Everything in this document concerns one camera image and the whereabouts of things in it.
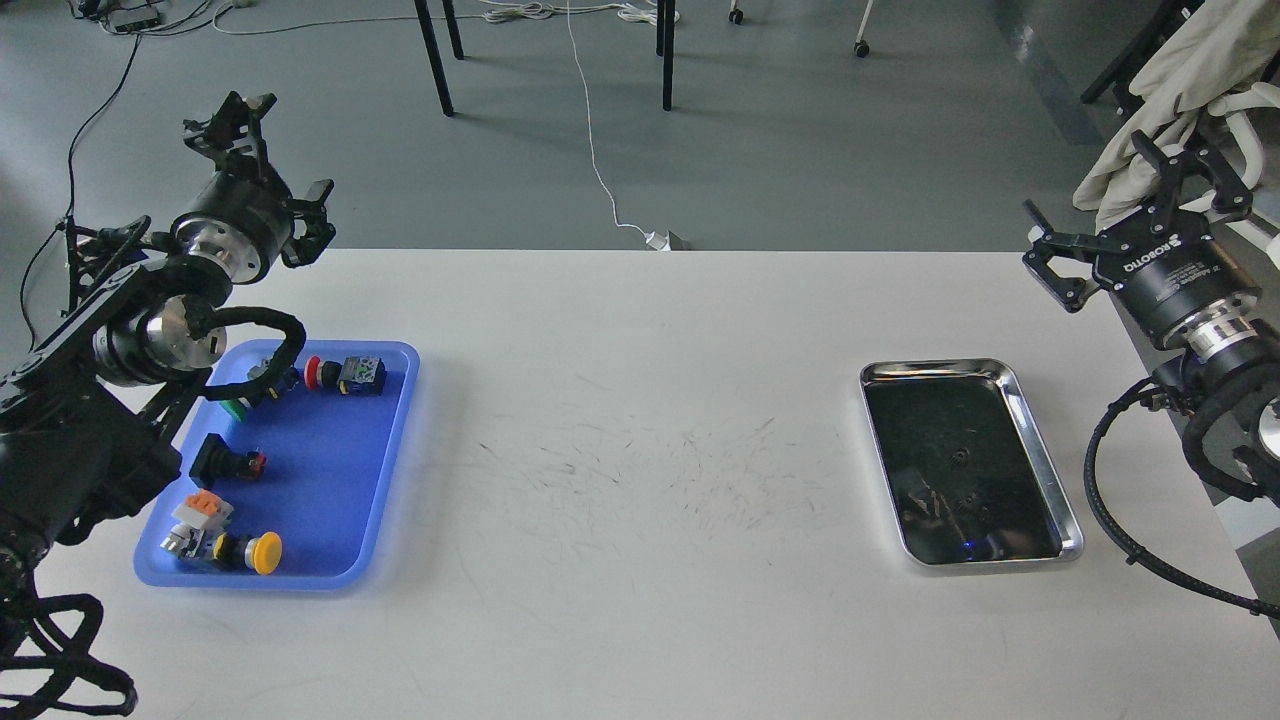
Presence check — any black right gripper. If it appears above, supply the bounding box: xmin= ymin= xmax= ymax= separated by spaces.
xmin=1021 ymin=126 xmax=1263 ymax=351

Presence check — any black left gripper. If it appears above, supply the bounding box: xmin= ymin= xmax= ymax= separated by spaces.
xmin=172 ymin=91 xmax=337 ymax=284

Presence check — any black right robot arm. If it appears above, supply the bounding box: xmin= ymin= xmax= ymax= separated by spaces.
xmin=1023 ymin=132 xmax=1277 ymax=501

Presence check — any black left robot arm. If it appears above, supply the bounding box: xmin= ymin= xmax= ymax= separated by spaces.
xmin=1 ymin=92 xmax=335 ymax=719

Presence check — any beige cloth on chair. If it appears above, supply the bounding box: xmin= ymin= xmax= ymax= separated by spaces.
xmin=1071 ymin=1 xmax=1279 ymax=231

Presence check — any black table leg left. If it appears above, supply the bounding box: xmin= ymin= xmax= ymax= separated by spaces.
xmin=413 ymin=0 xmax=465 ymax=118

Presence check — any black table leg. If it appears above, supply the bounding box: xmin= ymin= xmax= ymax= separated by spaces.
xmin=413 ymin=0 xmax=465 ymax=118
xmin=655 ymin=0 xmax=677 ymax=111

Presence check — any blue plastic tray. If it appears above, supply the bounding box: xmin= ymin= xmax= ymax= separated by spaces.
xmin=133 ymin=340 xmax=420 ymax=592

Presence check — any silver metal tray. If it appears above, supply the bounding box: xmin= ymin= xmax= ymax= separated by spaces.
xmin=859 ymin=357 xmax=1085 ymax=571

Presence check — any orange white contact block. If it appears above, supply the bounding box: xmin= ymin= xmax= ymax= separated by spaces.
xmin=172 ymin=489 xmax=236 ymax=532

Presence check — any white power adapter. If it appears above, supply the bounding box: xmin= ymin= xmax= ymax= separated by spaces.
xmin=644 ymin=231 xmax=692 ymax=252

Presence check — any black table leg right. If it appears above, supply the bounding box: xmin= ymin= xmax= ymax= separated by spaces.
xmin=655 ymin=0 xmax=677 ymax=111

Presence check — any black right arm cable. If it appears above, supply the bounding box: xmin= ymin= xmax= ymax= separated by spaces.
xmin=1083 ymin=375 xmax=1280 ymax=619

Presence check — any black floor cable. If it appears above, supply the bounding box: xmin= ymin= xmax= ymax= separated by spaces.
xmin=18 ymin=0 xmax=221 ymax=351

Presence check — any white chair frame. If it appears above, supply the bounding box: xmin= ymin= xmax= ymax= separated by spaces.
xmin=1206 ymin=82 xmax=1279 ymax=266

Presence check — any red push button switch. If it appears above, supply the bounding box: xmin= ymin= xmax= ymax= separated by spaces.
xmin=301 ymin=355 xmax=388 ymax=396

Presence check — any green push button switch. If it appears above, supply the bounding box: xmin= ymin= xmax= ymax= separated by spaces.
xmin=219 ymin=366 xmax=301 ymax=421

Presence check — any black selector switch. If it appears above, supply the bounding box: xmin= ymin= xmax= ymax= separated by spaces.
xmin=188 ymin=433 xmax=268 ymax=489

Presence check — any white floor cable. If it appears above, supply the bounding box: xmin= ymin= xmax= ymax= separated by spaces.
xmin=566 ymin=0 xmax=652 ymax=241

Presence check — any yellow push button switch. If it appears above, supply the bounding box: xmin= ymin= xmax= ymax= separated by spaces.
xmin=160 ymin=529 xmax=283 ymax=577

